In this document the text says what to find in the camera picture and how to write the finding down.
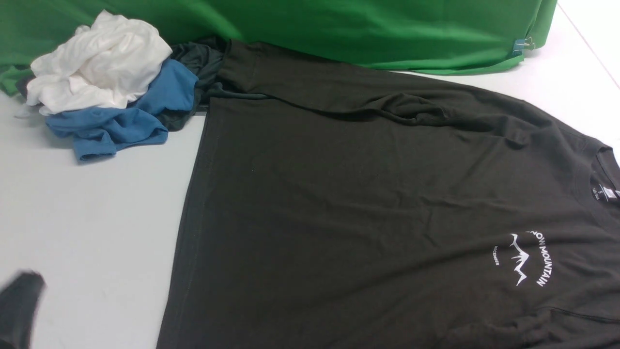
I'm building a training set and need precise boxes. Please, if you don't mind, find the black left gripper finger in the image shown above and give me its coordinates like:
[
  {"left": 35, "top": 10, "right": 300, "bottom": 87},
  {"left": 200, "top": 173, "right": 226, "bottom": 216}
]
[{"left": 0, "top": 271, "right": 45, "bottom": 349}]

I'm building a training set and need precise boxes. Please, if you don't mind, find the dark gray long-sleeve top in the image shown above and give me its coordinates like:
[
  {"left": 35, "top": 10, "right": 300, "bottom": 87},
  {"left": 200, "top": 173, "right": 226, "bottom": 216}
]
[{"left": 157, "top": 41, "right": 620, "bottom": 349}]

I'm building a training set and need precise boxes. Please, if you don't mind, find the blue crumpled garment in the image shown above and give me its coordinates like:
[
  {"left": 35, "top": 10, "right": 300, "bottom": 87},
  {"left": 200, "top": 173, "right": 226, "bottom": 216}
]
[{"left": 45, "top": 58, "right": 199, "bottom": 162}]

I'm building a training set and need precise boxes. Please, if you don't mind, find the white crumpled garment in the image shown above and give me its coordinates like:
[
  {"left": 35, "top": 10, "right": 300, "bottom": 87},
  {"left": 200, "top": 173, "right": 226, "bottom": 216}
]
[{"left": 25, "top": 11, "right": 172, "bottom": 116}]

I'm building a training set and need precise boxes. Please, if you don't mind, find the black crumpled garment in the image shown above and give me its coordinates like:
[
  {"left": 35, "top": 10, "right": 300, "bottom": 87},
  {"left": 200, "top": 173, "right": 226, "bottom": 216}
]
[{"left": 157, "top": 36, "right": 228, "bottom": 132}]

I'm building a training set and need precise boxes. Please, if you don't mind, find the green backdrop cloth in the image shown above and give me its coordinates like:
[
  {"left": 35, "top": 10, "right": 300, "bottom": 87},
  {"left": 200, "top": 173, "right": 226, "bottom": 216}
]
[{"left": 0, "top": 0, "right": 557, "bottom": 95}]

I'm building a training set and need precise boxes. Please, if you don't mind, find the blue binder clip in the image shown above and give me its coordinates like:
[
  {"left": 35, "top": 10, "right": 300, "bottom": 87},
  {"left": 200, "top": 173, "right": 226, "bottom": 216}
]
[{"left": 512, "top": 37, "right": 536, "bottom": 57}]

